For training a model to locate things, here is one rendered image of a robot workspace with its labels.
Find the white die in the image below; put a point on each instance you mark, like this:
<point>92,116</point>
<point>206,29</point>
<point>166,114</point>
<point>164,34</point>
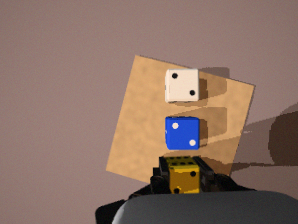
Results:
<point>182,85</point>

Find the tan square mat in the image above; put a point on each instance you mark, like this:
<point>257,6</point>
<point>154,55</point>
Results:
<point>139,138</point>

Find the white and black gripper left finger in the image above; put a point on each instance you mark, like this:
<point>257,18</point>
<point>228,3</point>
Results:
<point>158,185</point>

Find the blue die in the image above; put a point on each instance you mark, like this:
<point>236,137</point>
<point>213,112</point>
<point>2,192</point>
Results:
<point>182,132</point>

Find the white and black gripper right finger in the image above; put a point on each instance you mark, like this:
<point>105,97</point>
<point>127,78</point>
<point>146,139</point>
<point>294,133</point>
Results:
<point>211,182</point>

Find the yellow die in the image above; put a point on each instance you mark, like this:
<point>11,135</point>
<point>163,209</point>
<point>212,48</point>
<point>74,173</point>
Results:
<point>184,174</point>

